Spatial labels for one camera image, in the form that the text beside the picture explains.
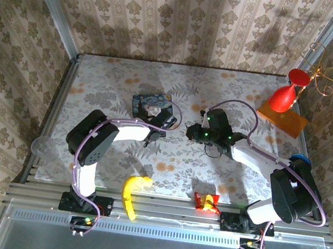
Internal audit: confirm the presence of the starry night tin box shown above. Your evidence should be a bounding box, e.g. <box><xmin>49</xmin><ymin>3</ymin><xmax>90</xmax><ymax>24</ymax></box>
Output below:
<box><xmin>130</xmin><ymin>88</ymin><xmax>177</xmax><ymax>124</ymax></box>

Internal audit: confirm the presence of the floral patterned table mat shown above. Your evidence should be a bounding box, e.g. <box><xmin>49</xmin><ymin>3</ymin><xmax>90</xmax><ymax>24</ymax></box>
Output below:
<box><xmin>35</xmin><ymin>46</ymin><xmax>328</xmax><ymax>216</ymax></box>

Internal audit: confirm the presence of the yellow banana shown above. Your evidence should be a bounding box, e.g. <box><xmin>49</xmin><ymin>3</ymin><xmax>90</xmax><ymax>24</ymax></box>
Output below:
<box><xmin>119</xmin><ymin>173</ymin><xmax>153</xmax><ymax>223</ymax></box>

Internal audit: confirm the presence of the red snack packet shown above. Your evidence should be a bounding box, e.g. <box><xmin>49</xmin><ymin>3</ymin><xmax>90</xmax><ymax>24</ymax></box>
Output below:
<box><xmin>191</xmin><ymin>191</ymin><xmax>223</xmax><ymax>215</ymax></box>

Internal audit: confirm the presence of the red goblet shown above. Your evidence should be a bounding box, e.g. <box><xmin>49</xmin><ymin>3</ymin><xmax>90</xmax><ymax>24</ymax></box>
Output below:
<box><xmin>267</xmin><ymin>65</ymin><xmax>312</xmax><ymax>116</ymax></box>

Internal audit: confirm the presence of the orange rectangular block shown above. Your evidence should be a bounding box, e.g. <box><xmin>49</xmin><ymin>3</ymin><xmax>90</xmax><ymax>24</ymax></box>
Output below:
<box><xmin>253</xmin><ymin>100</ymin><xmax>310</xmax><ymax>140</ymax></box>

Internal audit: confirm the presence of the blue disc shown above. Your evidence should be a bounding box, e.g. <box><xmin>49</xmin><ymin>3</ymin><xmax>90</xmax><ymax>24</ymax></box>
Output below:
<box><xmin>289</xmin><ymin>152</ymin><xmax>314</xmax><ymax>169</ymax></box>

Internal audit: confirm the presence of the small connector board with LED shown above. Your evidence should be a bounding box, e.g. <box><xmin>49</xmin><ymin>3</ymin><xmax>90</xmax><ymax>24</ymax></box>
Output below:
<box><xmin>68</xmin><ymin>214</ymin><xmax>96</xmax><ymax>239</ymax></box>

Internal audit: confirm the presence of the clear plastic cup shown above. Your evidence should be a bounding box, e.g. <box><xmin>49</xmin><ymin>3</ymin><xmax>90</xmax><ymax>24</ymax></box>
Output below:
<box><xmin>29</xmin><ymin>134</ymin><xmax>54</xmax><ymax>158</ymax></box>

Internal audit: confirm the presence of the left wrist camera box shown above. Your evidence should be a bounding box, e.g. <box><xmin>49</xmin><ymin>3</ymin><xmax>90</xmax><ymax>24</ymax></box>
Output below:
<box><xmin>144</xmin><ymin>105</ymin><xmax>180</xmax><ymax>133</ymax></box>

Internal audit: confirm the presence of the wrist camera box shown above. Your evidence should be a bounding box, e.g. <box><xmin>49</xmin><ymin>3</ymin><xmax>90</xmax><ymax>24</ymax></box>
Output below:
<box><xmin>198</xmin><ymin>106</ymin><xmax>235</xmax><ymax>134</ymax></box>
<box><xmin>144</xmin><ymin>105</ymin><xmax>180</xmax><ymax>133</ymax></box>

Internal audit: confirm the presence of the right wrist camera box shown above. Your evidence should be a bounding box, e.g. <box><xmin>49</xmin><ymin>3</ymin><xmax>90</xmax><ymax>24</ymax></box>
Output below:
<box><xmin>198</xmin><ymin>106</ymin><xmax>235</xmax><ymax>134</ymax></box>

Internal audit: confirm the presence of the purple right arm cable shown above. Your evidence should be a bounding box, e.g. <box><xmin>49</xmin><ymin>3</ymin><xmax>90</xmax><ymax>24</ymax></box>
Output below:
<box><xmin>188</xmin><ymin>96</ymin><xmax>333</xmax><ymax>249</ymax></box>

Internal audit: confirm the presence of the aluminium frame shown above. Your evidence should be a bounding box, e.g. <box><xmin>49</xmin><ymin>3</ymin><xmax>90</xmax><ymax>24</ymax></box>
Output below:
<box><xmin>0</xmin><ymin>0</ymin><xmax>333</xmax><ymax>249</ymax></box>

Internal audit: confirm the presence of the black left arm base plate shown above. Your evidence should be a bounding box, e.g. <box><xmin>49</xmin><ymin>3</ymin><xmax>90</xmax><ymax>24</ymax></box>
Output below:
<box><xmin>57</xmin><ymin>191</ymin><xmax>114</xmax><ymax>218</ymax></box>

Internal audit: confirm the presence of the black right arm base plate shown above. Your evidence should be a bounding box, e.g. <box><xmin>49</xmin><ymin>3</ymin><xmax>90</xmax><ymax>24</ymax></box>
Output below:
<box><xmin>218</xmin><ymin>210</ymin><xmax>277</xmax><ymax>238</ymax></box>

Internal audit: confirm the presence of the gold wire stand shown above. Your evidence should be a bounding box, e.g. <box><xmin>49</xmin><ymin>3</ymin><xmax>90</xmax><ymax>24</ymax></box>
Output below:
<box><xmin>278</xmin><ymin>38</ymin><xmax>333</xmax><ymax>118</ymax></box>

